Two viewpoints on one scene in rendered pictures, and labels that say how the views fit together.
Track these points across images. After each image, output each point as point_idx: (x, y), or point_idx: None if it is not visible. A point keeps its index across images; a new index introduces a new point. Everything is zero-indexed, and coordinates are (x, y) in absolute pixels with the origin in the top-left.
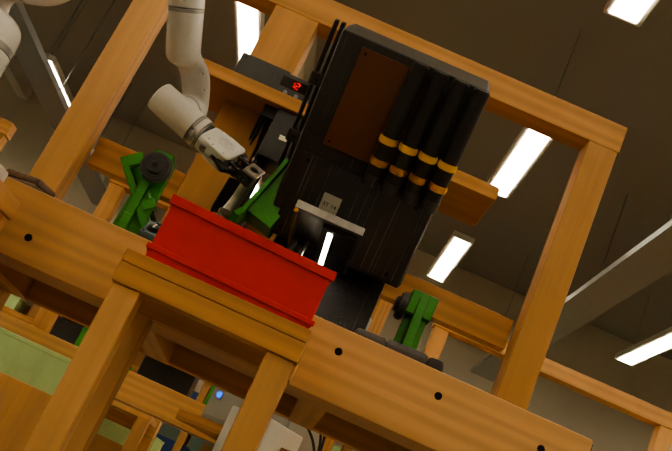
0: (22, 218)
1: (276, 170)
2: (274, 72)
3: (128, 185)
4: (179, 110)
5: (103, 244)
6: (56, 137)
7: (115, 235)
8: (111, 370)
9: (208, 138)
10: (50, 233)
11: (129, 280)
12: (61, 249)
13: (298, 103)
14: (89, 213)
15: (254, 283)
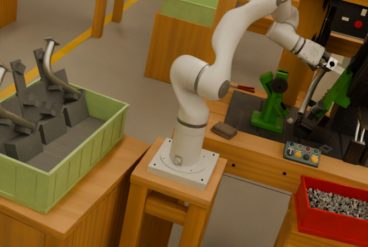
0: (228, 157)
1: (346, 80)
2: None
3: (266, 93)
4: (284, 41)
5: (268, 165)
6: (214, 26)
7: (272, 160)
8: (287, 234)
9: (303, 54)
10: (242, 162)
11: (294, 243)
12: (249, 168)
13: None
14: (258, 151)
15: (351, 235)
